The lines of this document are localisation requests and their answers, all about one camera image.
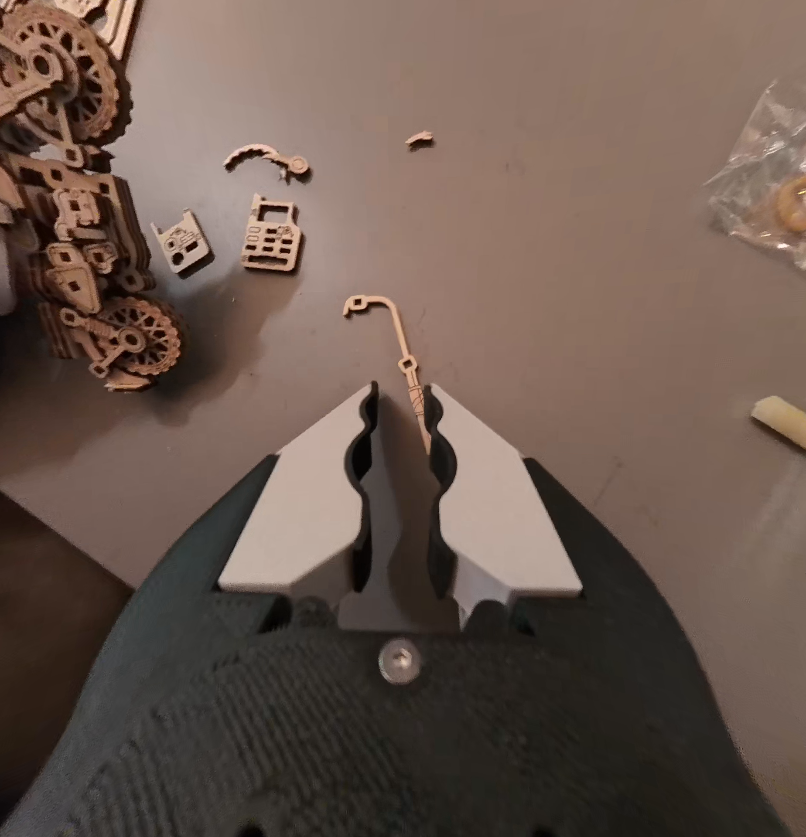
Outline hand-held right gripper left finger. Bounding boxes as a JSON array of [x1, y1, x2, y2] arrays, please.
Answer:
[[218, 381, 382, 597]]

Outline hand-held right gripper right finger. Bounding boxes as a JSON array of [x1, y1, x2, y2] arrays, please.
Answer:
[[423, 382, 585, 604]]

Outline wooden motorcycle model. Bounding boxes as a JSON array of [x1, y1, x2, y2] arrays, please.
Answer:
[[0, 0, 186, 395]]

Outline hook-shaped wooden part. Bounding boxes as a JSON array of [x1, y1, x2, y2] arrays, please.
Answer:
[[342, 293, 437, 456]]

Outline grey desk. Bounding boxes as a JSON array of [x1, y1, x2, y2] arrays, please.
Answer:
[[0, 0, 806, 720]]

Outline small square wooden piece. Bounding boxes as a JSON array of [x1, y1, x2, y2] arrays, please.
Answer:
[[149, 208, 216, 276]]

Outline slotted wooden piece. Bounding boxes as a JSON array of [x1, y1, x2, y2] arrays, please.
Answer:
[[240, 192, 306, 271]]

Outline curved toothed wooden piece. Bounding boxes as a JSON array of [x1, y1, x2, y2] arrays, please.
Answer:
[[222, 143, 311, 184]]

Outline brown sweater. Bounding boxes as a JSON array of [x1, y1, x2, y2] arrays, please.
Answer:
[[0, 487, 137, 825]]

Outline pale wax stick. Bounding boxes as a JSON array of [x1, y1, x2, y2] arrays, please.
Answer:
[[750, 395, 806, 457]]

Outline clear plastic bag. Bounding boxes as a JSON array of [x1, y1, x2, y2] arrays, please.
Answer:
[[703, 77, 806, 273]]

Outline tan ring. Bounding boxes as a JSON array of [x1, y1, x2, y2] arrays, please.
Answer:
[[772, 173, 806, 234]]

